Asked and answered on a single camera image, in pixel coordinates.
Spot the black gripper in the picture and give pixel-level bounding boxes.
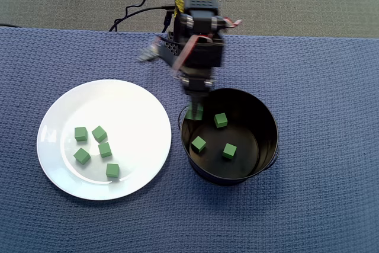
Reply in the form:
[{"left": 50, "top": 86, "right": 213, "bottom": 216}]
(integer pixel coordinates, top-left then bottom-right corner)
[{"left": 179, "top": 67, "right": 216, "bottom": 120}]

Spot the red white servo wire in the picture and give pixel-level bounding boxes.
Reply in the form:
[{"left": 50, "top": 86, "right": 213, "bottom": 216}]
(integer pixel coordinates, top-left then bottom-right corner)
[{"left": 173, "top": 17, "right": 243, "bottom": 78}]

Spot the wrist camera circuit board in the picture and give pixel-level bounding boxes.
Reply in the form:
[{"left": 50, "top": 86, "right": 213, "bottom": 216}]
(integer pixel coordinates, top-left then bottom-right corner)
[{"left": 137, "top": 41, "right": 162, "bottom": 64}]

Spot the black metal bucket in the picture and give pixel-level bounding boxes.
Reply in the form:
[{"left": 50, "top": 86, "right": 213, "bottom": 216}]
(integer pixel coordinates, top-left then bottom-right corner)
[{"left": 177, "top": 88, "right": 280, "bottom": 187}]

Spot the black camera cable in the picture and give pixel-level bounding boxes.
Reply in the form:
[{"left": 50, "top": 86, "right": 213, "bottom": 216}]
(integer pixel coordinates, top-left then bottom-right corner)
[{"left": 108, "top": 0, "right": 178, "bottom": 33}]

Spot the green cube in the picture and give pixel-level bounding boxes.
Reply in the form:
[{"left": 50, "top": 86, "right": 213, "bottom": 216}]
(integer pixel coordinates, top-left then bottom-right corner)
[
  {"left": 185, "top": 102, "right": 205, "bottom": 123},
  {"left": 191, "top": 135, "right": 207, "bottom": 153},
  {"left": 213, "top": 113, "right": 229, "bottom": 129},
  {"left": 105, "top": 163, "right": 120, "bottom": 178},
  {"left": 73, "top": 148, "right": 91, "bottom": 165},
  {"left": 91, "top": 125, "right": 108, "bottom": 143},
  {"left": 222, "top": 143, "right": 238, "bottom": 159},
  {"left": 74, "top": 126, "right": 88, "bottom": 142},
  {"left": 98, "top": 142, "right": 113, "bottom": 159}
]

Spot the blue woven table cloth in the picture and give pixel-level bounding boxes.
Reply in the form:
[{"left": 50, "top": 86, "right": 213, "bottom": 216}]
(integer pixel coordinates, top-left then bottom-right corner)
[{"left": 0, "top": 26, "right": 379, "bottom": 253}]

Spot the black plug cable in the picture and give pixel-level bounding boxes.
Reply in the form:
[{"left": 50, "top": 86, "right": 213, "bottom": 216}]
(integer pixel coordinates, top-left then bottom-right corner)
[
  {"left": 117, "top": 4, "right": 175, "bottom": 24},
  {"left": 162, "top": 11, "right": 173, "bottom": 34}
]

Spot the white round plate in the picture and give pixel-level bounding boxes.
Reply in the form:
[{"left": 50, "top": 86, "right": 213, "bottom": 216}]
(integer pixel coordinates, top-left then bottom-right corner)
[{"left": 36, "top": 79, "right": 172, "bottom": 201}]

